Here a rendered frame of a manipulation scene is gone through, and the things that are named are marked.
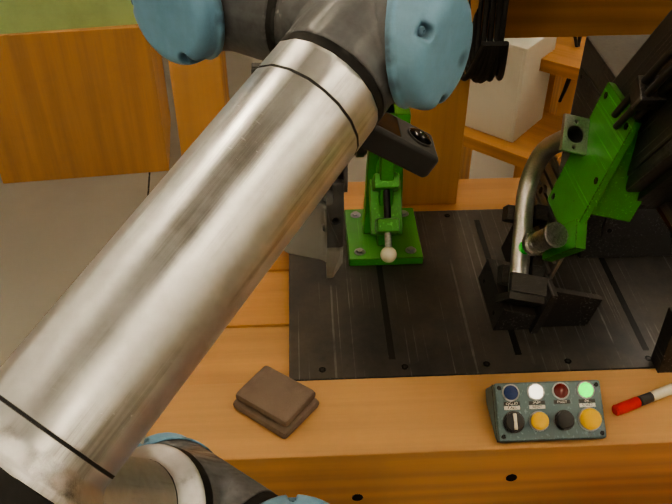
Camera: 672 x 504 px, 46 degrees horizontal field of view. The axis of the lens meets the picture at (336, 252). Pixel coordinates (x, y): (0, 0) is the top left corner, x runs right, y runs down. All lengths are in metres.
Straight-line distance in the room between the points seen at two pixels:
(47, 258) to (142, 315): 2.64
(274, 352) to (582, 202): 0.52
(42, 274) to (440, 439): 2.04
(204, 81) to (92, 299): 1.07
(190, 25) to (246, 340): 0.83
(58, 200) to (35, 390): 2.94
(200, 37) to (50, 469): 0.28
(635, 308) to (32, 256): 2.20
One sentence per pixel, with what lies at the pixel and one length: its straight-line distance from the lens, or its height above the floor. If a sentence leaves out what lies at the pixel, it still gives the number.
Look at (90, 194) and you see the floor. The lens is 3.31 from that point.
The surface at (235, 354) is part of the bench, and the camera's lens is 1.28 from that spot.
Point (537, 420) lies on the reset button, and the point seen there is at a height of 0.94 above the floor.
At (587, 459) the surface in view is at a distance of 1.20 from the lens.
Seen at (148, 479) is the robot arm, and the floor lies 1.23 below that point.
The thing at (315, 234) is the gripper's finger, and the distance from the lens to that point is 0.75.
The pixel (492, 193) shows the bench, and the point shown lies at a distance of 1.64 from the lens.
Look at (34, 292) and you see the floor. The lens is 2.89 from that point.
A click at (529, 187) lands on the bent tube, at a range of 1.31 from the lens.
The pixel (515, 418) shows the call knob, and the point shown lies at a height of 0.94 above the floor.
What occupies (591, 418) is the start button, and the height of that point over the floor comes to 0.94.
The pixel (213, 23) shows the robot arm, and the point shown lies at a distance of 0.53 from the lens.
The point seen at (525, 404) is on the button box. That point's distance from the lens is 1.15.
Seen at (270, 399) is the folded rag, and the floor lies 0.93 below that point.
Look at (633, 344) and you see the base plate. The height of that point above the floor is 0.90.
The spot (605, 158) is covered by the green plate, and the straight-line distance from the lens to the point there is 1.17.
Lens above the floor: 1.79
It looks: 39 degrees down
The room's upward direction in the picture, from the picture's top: straight up
